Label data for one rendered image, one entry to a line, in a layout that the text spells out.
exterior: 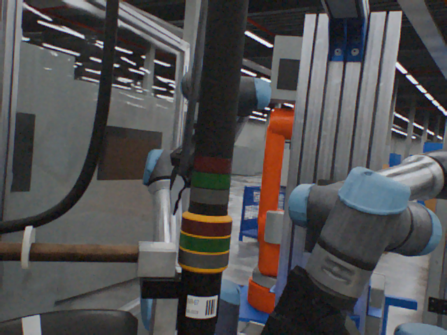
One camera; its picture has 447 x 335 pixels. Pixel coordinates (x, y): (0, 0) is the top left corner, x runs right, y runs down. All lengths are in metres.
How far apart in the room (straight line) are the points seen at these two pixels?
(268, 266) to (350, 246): 3.82
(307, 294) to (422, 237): 0.17
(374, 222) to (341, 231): 0.04
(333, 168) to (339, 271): 0.72
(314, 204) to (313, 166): 0.54
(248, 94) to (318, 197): 0.43
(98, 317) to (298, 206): 0.34
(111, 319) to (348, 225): 0.30
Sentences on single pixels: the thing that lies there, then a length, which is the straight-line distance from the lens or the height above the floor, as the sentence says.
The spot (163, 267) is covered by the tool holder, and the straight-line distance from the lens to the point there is 0.35.
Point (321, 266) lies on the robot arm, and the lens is 0.54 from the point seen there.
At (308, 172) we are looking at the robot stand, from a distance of 1.22.
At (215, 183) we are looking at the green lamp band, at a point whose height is 1.61.
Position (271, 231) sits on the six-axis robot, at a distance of 4.21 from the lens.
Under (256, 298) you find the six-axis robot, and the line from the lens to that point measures 4.46.
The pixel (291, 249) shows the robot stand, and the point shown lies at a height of 1.35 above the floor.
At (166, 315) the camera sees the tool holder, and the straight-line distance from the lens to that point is 0.36.
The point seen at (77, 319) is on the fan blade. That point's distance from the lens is 0.55.
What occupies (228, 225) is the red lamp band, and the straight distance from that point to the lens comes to 0.35.
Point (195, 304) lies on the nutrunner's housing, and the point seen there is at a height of 1.51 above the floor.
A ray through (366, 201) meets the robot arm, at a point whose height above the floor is 1.59.
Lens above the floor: 1.64
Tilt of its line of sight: 3 degrees down
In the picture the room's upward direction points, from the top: 6 degrees clockwise
